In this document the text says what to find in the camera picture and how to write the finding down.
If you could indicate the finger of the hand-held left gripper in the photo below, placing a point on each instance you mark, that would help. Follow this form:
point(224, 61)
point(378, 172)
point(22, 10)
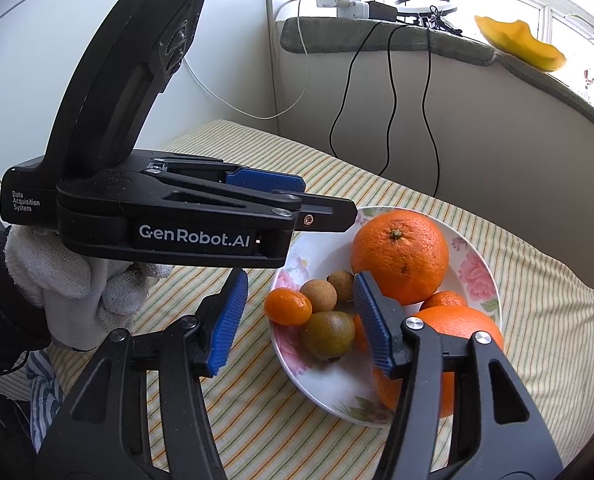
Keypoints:
point(327, 215)
point(267, 180)

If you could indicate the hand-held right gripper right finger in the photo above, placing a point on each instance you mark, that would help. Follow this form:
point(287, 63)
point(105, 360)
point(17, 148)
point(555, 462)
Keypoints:
point(372, 325)

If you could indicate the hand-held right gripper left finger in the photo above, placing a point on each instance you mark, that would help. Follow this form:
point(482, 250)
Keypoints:
point(229, 325)

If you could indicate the mandarin orange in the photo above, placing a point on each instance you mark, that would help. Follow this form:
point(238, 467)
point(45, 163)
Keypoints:
point(444, 301)
point(361, 332)
point(447, 320)

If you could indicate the greenish brown round fruit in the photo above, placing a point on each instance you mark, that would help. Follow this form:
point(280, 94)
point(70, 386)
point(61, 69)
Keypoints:
point(327, 335)

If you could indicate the brown longan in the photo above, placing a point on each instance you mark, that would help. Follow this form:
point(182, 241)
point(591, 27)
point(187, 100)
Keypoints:
point(318, 295)
point(342, 284)

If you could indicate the small kumquat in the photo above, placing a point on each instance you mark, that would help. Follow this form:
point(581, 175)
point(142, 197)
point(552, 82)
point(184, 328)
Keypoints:
point(288, 306)

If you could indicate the large orange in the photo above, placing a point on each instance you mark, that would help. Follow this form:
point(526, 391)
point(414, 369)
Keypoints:
point(399, 257)

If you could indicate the white floral plate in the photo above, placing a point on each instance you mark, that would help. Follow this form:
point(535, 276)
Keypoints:
point(327, 385)

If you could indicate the person's left hand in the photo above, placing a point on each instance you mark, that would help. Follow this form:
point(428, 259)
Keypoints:
point(67, 285)

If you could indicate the white power adapter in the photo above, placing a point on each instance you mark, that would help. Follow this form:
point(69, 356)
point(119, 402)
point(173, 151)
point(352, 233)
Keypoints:
point(342, 0)

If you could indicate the blue striped cloth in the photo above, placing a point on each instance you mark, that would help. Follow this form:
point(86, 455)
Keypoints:
point(44, 400)

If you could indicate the black power adapter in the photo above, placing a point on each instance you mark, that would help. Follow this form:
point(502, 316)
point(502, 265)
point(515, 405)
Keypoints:
point(383, 10)

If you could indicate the grey windowsill mat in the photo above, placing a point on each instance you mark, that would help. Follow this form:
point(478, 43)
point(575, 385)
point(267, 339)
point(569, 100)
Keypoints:
point(452, 45)

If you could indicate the yellow wavy dish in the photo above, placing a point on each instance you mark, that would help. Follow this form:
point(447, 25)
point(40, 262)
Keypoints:
point(519, 42)

